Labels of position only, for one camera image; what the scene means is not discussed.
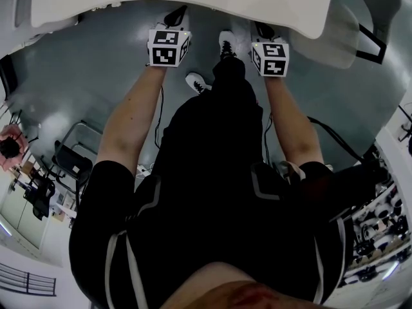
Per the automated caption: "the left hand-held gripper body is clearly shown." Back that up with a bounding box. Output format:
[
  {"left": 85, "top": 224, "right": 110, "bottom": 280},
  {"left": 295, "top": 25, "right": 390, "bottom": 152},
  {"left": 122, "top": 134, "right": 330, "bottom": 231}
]
[{"left": 146, "top": 5, "right": 193, "bottom": 68}]

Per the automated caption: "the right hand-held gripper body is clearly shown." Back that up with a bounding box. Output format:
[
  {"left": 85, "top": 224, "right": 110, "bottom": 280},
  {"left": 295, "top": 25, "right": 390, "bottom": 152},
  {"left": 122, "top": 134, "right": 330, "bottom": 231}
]
[{"left": 250, "top": 21, "right": 290, "bottom": 77}]

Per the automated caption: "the person's right forearm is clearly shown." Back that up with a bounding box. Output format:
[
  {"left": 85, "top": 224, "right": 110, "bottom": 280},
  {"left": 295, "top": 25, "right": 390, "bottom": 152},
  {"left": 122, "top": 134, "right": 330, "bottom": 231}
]
[{"left": 263, "top": 75, "right": 324, "bottom": 171}]

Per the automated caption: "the person's left forearm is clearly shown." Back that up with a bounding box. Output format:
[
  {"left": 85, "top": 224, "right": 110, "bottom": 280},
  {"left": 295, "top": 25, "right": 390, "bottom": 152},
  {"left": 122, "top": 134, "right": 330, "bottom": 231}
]
[{"left": 95, "top": 64, "right": 169, "bottom": 177}]

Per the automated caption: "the person's right white shoe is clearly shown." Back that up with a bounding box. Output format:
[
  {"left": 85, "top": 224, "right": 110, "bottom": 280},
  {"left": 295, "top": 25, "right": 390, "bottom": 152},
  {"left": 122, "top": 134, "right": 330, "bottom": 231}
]
[{"left": 218, "top": 29, "right": 238, "bottom": 59}]

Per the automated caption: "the person's white shoe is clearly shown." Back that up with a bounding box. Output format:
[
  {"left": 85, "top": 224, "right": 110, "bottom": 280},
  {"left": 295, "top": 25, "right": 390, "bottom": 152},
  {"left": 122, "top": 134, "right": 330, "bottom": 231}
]
[
  {"left": 218, "top": 29, "right": 238, "bottom": 59},
  {"left": 185, "top": 72, "right": 212, "bottom": 94}
]

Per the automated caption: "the person's left white shoe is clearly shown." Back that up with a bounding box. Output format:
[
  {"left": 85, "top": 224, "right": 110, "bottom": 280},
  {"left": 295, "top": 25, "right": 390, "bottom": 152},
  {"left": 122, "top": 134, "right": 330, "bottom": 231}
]
[{"left": 185, "top": 72, "right": 212, "bottom": 94}]

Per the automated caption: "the gray chair with black legs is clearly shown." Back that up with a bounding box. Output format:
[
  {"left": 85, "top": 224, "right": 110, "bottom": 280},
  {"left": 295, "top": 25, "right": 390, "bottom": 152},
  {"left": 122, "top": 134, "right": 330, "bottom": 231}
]
[{"left": 288, "top": 0, "right": 388, "bottom": 71}]

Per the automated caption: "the person's black clothing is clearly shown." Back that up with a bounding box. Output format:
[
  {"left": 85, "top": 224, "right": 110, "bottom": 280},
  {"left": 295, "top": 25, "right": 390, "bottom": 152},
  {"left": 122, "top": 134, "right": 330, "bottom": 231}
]
[{"left": 68, "top": 56, "right": 348, "bottom": 309}]

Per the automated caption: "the black sled-base chair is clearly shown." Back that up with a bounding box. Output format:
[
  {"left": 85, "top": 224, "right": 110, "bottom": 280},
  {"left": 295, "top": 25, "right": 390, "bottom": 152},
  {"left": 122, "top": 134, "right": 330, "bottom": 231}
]
[{"left": 51, "top": 120, "right": 98, "bottom": 212}]

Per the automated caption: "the black waist pack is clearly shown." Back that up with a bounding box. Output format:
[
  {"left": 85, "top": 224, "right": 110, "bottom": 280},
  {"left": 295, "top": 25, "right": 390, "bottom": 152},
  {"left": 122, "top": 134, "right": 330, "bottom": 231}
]
[{"left": 321, "top": 162, "right": 389, "bottom": 212}]

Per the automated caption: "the pink chair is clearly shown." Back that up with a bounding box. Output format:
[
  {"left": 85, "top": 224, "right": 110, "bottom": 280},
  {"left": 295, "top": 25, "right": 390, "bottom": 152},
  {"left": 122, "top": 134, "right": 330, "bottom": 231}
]
[{"left": 0, "top": 124, "right": 30, "bottom": 171}]

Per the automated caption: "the black mesh office chair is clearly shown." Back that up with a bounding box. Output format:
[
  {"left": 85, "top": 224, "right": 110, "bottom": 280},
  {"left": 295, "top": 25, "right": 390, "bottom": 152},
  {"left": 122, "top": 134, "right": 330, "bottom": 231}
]
[{"left": 23, "top": 171, "right": 56, "bottom": 221}]

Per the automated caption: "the shelf of white robot parts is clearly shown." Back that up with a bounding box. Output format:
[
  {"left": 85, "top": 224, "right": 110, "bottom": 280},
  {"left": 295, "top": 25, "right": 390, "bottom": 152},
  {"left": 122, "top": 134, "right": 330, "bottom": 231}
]
[{"left": 342, "top": 178, "right": 407, "bottom": 286}]

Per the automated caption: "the person's face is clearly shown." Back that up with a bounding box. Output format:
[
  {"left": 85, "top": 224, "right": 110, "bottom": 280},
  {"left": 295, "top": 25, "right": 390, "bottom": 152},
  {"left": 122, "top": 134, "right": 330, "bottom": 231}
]
[{"left": 160, "top": 261, "right": 329, "bottom": 309}]

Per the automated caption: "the long black metal railing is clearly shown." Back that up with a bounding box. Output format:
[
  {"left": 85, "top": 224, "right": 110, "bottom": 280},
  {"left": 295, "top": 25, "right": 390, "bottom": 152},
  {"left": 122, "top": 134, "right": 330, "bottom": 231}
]
[{"left": 0, "top": 262, "right": 57, "bottom": 298}]

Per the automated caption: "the left gripper thin black cable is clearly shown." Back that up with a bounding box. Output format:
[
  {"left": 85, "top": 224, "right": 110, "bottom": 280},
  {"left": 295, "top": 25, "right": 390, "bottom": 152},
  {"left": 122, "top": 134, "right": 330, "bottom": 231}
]
[{"left": 154, "top": 87, "right": 165, "bottom": 151}]

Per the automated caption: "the gripper thin black cable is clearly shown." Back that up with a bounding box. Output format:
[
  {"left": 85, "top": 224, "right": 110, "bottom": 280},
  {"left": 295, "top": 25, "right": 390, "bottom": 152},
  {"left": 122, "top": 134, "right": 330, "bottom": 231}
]
[
  {"left": 154, "top": 87, "right": 165, "bottom": 151},
  {"left": 263, "top": 113, "right": 274, "bottom": 164}
]

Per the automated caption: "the right gripper thin black cable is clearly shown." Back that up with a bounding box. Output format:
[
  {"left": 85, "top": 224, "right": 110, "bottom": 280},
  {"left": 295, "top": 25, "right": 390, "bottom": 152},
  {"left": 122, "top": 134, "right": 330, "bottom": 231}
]
[{"left": 263, "top": 113, "right": 274, "bottom": 164}]

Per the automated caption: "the thick black cable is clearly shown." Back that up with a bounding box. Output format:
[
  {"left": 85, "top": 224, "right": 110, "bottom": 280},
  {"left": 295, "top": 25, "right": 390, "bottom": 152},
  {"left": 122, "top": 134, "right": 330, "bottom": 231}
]
[{"left": 307, "top": 117, "right": 365, "bottom": 161}]

